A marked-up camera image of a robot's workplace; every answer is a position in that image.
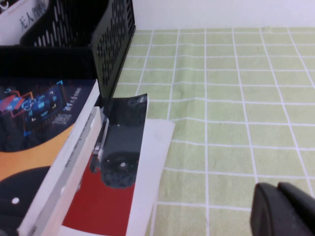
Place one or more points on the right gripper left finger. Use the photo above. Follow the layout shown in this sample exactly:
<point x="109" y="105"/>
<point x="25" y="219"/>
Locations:
<point x="270" y="216"/>

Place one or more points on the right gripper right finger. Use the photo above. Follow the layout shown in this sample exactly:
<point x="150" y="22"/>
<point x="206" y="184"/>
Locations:
<point x="300" y="199"/>

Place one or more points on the plain white book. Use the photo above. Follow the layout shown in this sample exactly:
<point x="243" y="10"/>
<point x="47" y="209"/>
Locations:
<point x="152" y="159"/>

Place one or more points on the red and black book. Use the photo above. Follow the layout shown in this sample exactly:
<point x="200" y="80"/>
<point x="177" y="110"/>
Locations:
<point x="103" y="201"/>

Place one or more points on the black perforated book holder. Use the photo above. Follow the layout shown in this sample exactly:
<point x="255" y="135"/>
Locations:
<point x="73" y="61"/>

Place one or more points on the dark blue orange book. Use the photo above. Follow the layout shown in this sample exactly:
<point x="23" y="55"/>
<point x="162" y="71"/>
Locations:
<point x="37" y="110"/>

